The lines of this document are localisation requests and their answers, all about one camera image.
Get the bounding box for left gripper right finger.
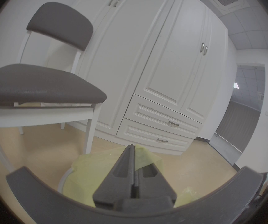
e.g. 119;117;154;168
134;163;177;207

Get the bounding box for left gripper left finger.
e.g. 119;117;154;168
93;144;134;209

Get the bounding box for yellow plastic bag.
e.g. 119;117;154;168
63;144;198;208

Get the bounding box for light grey trash bin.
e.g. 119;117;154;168
57;167;76;194

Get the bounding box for grey curtain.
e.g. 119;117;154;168
216;100;261;153

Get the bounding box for white wardrobe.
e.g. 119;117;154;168
45;0;229;156

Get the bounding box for grey padded white chair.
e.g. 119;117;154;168
0;2;107;172

